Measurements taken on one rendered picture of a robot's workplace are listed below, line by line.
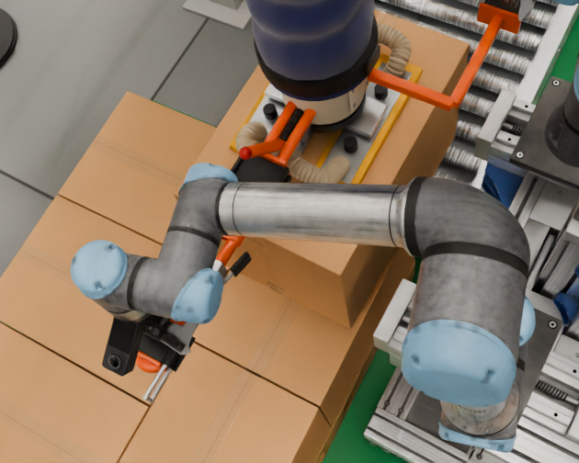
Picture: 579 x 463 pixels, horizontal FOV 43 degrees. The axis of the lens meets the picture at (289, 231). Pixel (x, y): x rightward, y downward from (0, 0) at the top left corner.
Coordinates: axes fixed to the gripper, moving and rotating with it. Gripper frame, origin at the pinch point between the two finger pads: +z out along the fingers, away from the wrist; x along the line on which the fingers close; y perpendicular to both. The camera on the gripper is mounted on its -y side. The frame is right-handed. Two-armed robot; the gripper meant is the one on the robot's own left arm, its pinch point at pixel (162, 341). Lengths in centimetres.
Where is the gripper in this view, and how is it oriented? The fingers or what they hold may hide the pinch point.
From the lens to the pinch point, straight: 129.9
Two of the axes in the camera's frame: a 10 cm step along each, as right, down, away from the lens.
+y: 4.8, -8.3, 2.8
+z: 1.2, 3.8, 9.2
